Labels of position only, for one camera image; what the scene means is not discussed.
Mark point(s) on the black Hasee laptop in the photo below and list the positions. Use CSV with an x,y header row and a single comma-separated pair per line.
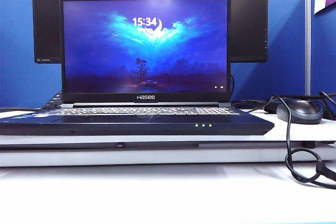
x,y
144,51

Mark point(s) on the blue partition with aluminium post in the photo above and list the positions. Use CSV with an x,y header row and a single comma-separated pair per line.
x,y
323,51

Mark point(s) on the blue office partition panel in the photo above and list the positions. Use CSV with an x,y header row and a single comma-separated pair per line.
x,y
15,51

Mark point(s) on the black ASUS monitor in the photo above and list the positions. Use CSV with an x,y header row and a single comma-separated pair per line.
x,y
249,24

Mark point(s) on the white layered desk platform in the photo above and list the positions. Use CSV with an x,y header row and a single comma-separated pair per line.
x,y
157,157

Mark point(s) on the small black adapter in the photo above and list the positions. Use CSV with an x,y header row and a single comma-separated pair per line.
x,y
270,108

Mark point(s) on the black and grey mouse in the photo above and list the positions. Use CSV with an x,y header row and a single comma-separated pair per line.
x,y
302,112

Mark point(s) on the black desktop keyboard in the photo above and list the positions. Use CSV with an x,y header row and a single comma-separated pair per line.
x,y
53,100

